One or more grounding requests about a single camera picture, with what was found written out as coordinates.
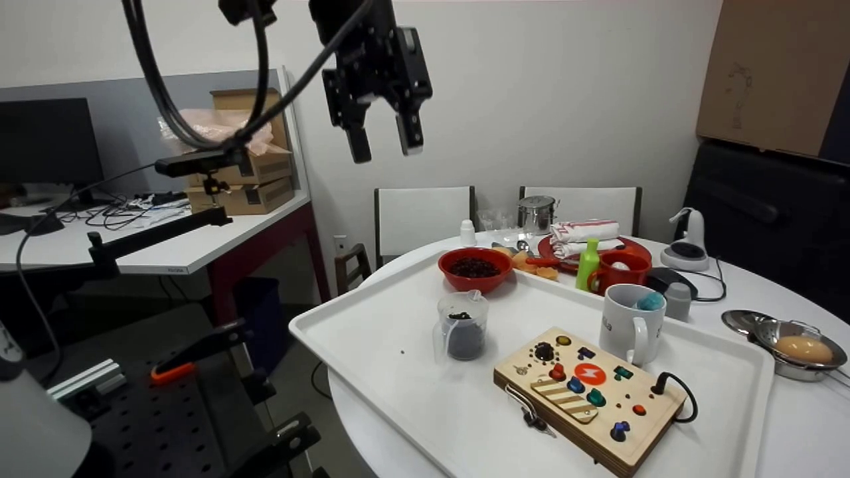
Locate black jack plug cable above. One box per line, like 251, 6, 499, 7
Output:
650, 368, 701, 427

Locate pink plastic bag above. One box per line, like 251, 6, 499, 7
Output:
155, 106, 278, 160

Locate orange handled black clamp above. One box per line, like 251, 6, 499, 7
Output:
146, 318, 251, 390

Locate black dispenser cable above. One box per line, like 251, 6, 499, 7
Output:
696, 257, 731, 305

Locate wooden switch busy board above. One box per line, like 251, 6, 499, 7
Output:
492, 323, 689, 478

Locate black stereo camera bar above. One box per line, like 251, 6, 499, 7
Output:
154, 147, 254, 181

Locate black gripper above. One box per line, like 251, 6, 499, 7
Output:
322, 25, 436, 167

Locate white ceramic mug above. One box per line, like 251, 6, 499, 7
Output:
598, 281, 668, 368

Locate black key with wires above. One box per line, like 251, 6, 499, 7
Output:
505, 383, 551, 432

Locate open cardboard box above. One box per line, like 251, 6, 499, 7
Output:
210, 88, 292, 155

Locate black perforated work table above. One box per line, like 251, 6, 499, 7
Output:
49, 368, 325, 478

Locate white red patterned cloth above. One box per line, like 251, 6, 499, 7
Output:
546, 217, 624, 261

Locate red cup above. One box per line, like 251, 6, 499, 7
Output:
590, 246, 655, 298

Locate thick black cable hose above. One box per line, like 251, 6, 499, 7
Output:
120, 0, 380, 155

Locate black waste bin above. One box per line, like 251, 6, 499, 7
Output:
231, 276, 292, 378

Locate metal strainer bowl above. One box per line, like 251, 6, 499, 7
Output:
720, 309, 850, 384

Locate flat cardboard box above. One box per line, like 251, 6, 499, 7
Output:
181, 143, 299, 217

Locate orange toy carrot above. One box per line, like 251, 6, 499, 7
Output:
494, 249, 562, 283

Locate small grey cup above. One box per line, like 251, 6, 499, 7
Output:
660, 279, 696, 323

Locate large cardboard sheet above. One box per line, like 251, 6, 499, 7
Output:
696, 0, 850, 163

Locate red bowl with beans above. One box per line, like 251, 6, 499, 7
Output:
436, 245, 518, 298

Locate tangled desk cables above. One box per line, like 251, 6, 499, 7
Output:
49, 191, 194, 234

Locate small black object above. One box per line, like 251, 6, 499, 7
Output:
642, 265, 697, 301

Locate black cabinet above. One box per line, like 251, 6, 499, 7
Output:
683, 137, 850, 323

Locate green plastic bottle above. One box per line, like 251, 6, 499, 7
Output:
573, 236, 602, 295

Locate clear plastic container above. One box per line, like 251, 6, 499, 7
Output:
476, 222, 535, 257

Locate white plastic tray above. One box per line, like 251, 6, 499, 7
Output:
286, 253, 778, 478

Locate black mounting bar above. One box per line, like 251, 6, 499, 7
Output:
84, 205, 234, 279

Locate clear glass pitcher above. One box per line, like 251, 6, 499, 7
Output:
515, 193, 559, 236

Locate aluminium extrusion bar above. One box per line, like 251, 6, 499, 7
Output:
45, 355, 126, 403

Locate black monitor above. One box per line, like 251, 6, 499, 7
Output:
0, 96, 106, 193

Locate small step stool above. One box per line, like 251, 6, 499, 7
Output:
332, 242, 373, 298

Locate white rounded object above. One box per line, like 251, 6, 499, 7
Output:
0, 321, 94, 478

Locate white desk red legs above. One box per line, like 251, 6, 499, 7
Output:
0, 188, 332, 326

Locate white dispenser device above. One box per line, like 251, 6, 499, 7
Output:
659, 205, 713, 274

